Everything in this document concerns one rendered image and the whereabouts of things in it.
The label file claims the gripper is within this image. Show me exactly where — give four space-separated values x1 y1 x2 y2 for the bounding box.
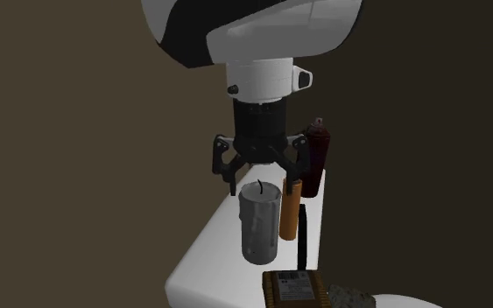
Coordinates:
211 98 312 197

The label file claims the grey candle with black wick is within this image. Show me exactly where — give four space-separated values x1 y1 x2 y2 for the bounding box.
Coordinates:
238 178 283 266

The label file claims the orange cylinder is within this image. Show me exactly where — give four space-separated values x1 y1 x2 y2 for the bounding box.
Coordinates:
278 178 304 242

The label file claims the dark red spray bottle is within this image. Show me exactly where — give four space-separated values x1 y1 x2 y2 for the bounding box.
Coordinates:
299 116 332 200

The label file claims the black upright stick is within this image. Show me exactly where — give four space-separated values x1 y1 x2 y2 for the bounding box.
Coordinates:
296 203 308 271

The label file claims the brown box with pale label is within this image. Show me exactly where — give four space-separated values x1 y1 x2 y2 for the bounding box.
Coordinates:
261 269 333 308

